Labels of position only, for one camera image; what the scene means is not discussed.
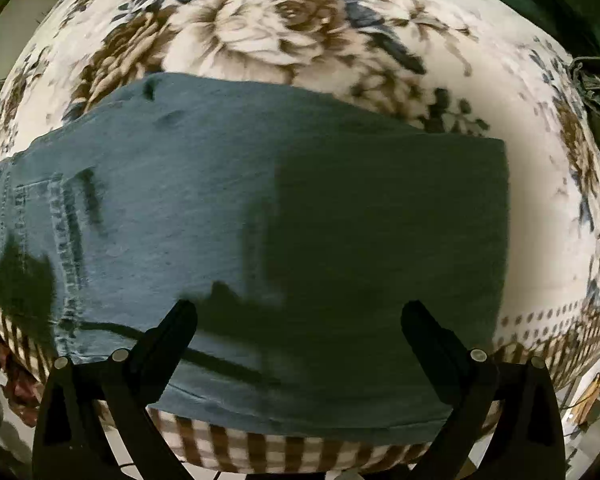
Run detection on blue denim pants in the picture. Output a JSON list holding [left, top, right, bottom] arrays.
[[0, 72, 511, 447]]

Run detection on floral printed blanket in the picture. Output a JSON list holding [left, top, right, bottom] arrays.
[[0, 0, 600, 476]]

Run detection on dark red patterned cloth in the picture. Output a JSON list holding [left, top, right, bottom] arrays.
[[0, 327, 43, 428]]

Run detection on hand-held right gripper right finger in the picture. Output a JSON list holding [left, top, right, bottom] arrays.
[[401, 300, 567, 480]]

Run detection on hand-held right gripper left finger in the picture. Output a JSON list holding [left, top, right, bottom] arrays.
[[32, 299, 199, 480]]

